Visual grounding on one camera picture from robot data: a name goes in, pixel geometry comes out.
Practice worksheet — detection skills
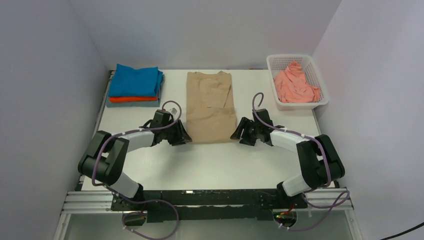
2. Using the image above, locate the pink t shirt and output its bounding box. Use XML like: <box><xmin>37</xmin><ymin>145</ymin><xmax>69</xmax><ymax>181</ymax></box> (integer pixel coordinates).
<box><xmin>273</xmin><ymin>60</ymin><xmax>321</xmax><ymax>104</ymax></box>

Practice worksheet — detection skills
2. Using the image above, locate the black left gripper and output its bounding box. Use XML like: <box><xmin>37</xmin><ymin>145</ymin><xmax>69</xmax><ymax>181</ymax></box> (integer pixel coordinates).
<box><xmin>162</xmin><ymin>119</ymin><xmax>192</xmax><ymax>147</ymax></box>

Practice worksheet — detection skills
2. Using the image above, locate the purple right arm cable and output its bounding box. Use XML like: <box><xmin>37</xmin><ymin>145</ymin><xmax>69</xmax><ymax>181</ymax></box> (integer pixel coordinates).
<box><xmin>251</xmin><ymin>92</ymin><xmax>351</xmax><ymax>232</ymax></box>

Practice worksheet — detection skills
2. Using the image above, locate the black cable bottom right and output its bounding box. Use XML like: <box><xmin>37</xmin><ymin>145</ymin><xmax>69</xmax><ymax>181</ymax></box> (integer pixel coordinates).
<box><xmin>380</xmin><ymin>221</ymin><xmax>424</xmax><ymax>240</ymax></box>

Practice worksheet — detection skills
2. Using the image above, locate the folded blue t shirt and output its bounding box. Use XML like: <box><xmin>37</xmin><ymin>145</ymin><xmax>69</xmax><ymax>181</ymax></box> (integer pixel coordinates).
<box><xmin>108</xmin><ymin>64</ymin><xmax>164</xmax><ymax>97</ymax></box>

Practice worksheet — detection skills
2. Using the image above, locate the white plastic laundry basket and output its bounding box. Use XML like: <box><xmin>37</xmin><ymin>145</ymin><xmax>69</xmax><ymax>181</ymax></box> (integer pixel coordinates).
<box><xmin>266</xmin><ymin>54</ymin><xmax>329</xmax><ymax>111</ymax></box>

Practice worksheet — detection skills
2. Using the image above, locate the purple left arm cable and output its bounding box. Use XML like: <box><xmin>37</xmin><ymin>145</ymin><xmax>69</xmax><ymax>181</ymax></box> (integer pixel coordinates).
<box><xmin>91</xmin><ymin>100</ymin><xmax>183</xmax><ymax>240</ymax></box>

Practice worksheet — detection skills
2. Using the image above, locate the folded orange t shirt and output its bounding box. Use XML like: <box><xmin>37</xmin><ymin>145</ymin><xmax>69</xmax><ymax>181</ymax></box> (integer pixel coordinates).
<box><xmin>108</xmin><ymin>96</ymin><xmax>159</xmax><ymax>103</ymax></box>

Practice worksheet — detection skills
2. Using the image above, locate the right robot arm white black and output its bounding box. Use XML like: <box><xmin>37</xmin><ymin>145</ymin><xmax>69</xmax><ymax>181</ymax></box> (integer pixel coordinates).
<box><xmin>230</xmin><ymin>109</ymin><xmax>346</xmax><ymax>208</ymax></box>

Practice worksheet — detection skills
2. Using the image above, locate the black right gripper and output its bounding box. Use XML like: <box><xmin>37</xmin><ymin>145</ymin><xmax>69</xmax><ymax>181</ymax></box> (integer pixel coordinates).
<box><xmin>230</xmin><ymin>117</ymin><xmax>262</xmax><ymax>146</ymax></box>

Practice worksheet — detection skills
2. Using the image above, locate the aluminium frame rail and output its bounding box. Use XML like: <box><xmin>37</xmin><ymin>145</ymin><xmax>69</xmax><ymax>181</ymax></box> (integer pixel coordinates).
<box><xmin>53</xmin><ymin>188</ymin><xmax>363</xmax><ymax>240</ymax></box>

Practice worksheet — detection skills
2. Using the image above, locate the beige t shirt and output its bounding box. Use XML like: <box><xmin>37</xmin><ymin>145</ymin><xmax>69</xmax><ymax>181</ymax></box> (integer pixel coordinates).
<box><xmin>186</xmin><ymin>71</ymin><xmax>237</xmax><ymax>144</ymax></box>

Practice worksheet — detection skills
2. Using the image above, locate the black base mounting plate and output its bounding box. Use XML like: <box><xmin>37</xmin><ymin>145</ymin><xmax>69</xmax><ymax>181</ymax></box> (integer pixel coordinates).
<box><xmin>110</xmin><ymin>188</ymin><xmax>307</xmax><ymax>223</ymax></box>

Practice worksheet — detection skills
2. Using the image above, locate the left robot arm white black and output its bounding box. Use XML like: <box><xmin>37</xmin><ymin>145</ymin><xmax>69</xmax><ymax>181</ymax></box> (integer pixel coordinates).
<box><xmin>77</xmin><ymin>109</ymin><xmax>192</xmax><ymax>210</ymax></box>

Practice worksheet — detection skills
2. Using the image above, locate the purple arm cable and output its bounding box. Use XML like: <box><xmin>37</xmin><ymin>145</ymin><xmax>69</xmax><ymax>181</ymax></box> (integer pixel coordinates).
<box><xmin>251</xmin><ymin>92</ymin><xmax>351</xmax><ymax>232</ymax></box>
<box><xmin>91</xmin><ymin>100</ymin><xmax>183</xmax><ymax>240</ymax></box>

